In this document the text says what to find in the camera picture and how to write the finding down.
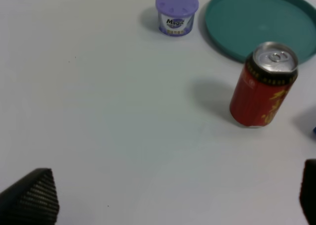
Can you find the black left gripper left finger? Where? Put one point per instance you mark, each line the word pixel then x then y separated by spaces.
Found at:
pixel 32 200

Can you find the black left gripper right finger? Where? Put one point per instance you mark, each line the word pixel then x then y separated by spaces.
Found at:
pixel 307 195

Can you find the red herbal tea can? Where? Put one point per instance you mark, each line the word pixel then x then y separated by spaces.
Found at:
pixel 266 78

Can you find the teal round plastic tray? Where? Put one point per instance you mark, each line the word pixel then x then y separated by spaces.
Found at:
pixel 237 27

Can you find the purple air freshener tub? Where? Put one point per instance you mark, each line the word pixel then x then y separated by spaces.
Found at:
pixel 176 17

